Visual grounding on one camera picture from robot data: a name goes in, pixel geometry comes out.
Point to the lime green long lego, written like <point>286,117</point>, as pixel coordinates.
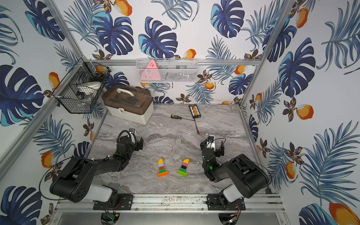
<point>182,172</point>

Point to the white box brown lid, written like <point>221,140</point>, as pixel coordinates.
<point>129,103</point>

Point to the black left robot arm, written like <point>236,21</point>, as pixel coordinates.
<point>74,183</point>

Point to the black board yellow connectors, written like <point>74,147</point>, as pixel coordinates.
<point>194,111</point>

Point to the clear wall shelf tray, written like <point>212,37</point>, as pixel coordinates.
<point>172,70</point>

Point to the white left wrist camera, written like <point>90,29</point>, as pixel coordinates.
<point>132,131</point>

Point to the black yellow screwdriver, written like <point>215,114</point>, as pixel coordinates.
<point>180,118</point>

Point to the pink triangle card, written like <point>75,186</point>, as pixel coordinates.
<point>151,73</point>

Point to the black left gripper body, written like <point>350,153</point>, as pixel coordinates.
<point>136,143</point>

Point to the black wire basket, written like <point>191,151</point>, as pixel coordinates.
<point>67,94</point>

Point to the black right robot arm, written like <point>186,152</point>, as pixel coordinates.
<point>246,176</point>

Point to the white object in basket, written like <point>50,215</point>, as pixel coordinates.
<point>89,87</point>

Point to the orange lego plate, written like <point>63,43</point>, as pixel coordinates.
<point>162,173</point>

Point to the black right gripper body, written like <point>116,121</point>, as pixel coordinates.
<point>218,153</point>

